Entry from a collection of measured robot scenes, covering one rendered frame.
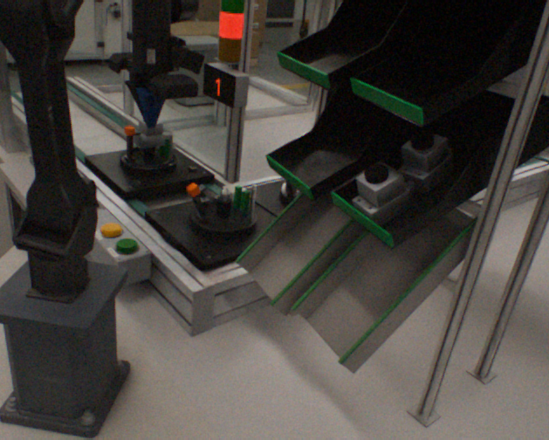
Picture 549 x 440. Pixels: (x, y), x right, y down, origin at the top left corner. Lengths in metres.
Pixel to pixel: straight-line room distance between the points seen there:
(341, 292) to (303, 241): 0.12
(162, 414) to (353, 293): 0.34
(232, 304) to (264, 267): 0.13
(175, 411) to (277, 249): 0.31
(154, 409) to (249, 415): 0.15
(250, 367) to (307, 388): 0.10
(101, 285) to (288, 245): 0.32
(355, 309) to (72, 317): 0.40
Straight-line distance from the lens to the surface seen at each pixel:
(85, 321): 0.74
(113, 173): 1.37
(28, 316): 0.77
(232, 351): 0.99
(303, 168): 0.85
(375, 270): 0.85
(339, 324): 0.84
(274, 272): 0.93
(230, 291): 1.01
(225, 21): 1.23
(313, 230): 0.93
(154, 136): 1.37
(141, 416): 0.89
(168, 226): 1.13
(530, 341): 1.22
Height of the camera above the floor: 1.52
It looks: 28 degrees down
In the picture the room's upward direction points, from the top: 7 degrees clockwise
